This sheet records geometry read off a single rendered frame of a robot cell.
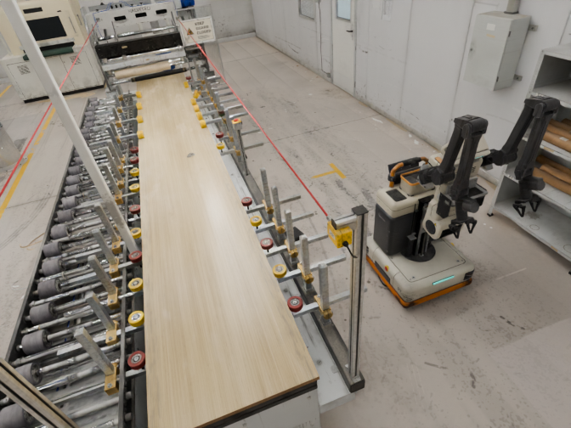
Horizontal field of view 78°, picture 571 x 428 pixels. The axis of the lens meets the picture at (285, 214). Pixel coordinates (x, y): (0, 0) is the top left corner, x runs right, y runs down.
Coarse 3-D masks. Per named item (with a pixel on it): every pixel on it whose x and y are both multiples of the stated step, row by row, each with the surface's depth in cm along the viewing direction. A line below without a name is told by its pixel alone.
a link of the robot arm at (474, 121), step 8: (456, 120) 169; (464, 120) 165; (472, 120) 164; (480, 120) 162; (456, 128) 172; (472, 128) 162; (480, 128) 163; (456, 136) 174; (448, 144) 182; (456, 144) 177; (448, 152) 184; (456, 152) 181; (448, 160) 186; (440, 168) 192; (448, 168) 189; (432, 176) 197; (440, 176) 192
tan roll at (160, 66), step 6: (168, 60) 530; (186, 60) 538; (138, 66) 520; (144, 66) 521; (150, 66) 522; (156, 66) 524; (162, 66) 527; (168, 66) 529; (120, 72) 513; (126, 72) 515; (132, 72) 517; (138, 72) 520; (144, 72) 524; (150, 72) 528; (120, 78) 518
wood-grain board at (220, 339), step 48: (144, 96) 472; (192, 96) 452; (144, 144) 350; (192, 144) 339; (144, 192) 279; (192, 192) 272; (144, 240) 232; (192, 240) 227; (240, 240) 222; (144, 288) 198; (192, 288) 195; (240, 288) 191; (192, 336) 170; (240, 336) 168; (288, 336) 165; (192, 384) 152; (240, 384) 150; (288, 384) 147
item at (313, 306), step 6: (366, 288) 192; (342, 294) 191; (348, 294) 190; (330, 300) 188; (336, 300) 189; (342, 300) 191; (306, 306) 187; (312, 306) 186; (318, 306) 186; (300, 312) 184; (306, 312) 186
